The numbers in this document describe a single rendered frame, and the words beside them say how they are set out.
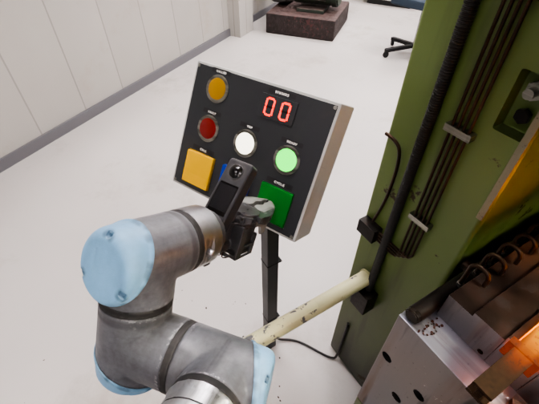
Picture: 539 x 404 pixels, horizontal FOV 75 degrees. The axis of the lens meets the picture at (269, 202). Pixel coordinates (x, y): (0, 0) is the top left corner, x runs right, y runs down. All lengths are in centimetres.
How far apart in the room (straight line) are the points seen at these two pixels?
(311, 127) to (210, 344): 41
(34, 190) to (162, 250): 229
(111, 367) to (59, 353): 136
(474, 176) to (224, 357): 53
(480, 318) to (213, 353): 43
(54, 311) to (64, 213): 66
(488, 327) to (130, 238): 54
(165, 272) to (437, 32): 58
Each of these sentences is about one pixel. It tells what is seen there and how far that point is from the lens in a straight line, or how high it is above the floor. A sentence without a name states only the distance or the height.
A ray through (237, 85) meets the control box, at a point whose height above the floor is 118.
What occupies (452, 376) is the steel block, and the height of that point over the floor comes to 91.
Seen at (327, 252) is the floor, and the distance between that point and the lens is 193.
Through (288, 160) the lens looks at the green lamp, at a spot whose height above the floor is 109.
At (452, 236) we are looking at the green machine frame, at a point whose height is 95.
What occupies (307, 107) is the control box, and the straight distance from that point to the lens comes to 68.
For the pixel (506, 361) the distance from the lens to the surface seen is 63.
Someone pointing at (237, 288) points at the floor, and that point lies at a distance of 179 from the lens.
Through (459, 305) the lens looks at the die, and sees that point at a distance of 69.
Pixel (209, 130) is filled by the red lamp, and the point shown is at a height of 109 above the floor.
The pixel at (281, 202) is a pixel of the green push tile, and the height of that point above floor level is 102.
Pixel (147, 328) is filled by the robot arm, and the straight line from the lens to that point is 47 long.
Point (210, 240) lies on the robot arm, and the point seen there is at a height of 114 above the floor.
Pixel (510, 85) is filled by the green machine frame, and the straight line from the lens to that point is 66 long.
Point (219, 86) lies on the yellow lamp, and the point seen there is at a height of 117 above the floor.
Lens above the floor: 151
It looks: 44 degrees down
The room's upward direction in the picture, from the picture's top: straight up
